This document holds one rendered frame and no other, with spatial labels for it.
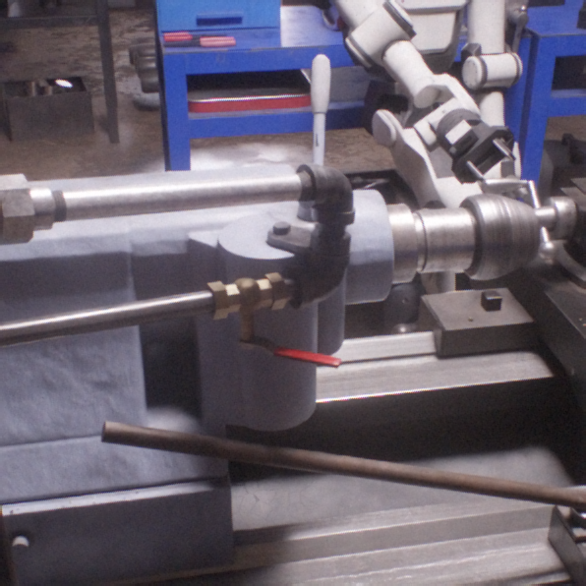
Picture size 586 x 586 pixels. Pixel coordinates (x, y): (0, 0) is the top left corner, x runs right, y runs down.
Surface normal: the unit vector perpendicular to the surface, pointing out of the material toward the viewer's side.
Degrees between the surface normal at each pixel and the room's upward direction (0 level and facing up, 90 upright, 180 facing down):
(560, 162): 0
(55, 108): 90
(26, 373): 70
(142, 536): 90
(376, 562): 0
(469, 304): 0
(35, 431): 66
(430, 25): 79
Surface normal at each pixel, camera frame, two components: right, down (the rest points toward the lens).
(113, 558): 0.18, 0.48
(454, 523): 0.14, -0.22
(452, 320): 0.00, -0.88
